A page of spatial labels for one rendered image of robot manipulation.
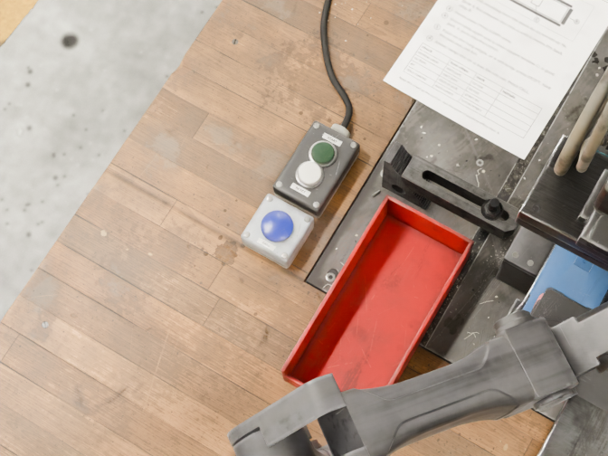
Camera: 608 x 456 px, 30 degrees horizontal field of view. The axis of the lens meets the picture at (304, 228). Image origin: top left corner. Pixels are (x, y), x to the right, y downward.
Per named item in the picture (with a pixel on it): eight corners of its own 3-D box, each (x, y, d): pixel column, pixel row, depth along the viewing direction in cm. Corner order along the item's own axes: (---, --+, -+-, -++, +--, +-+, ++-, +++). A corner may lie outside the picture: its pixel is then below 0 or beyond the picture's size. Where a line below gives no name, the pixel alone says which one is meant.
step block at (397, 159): (381, 186, 144) (384, 160, 136) (393, 167, 145) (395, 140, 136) (426, 210, 143) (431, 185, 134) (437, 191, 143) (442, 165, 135)
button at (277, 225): (255, 235, 141) (254, 230, 139) (272, 209, 142) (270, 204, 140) (283, 251, 140) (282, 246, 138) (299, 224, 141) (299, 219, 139)
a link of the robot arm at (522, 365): (551, 299, 104) (266, 394, 88) (599, 387, 101) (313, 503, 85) (484, 348, 113) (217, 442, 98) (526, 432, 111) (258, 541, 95)
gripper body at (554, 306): (604, 314, 118) (604, 329, 111) (555, 396, 120) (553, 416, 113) (548, 284, 119) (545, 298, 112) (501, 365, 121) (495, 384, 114)
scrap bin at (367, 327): (282, 379, 137) (280, 369, 131) (384, 210, 143) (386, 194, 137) (369, 431, 134) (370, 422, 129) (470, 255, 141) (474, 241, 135)
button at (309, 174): (294, 182, 143) (293, 176, 141) (306, 164, 143) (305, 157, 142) (314, 193, 142) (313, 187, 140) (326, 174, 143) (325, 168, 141)
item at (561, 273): (515, 323, 129) (520, 318, 126) (575, 213, 132) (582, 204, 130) (569, 355, 128) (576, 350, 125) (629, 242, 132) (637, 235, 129)
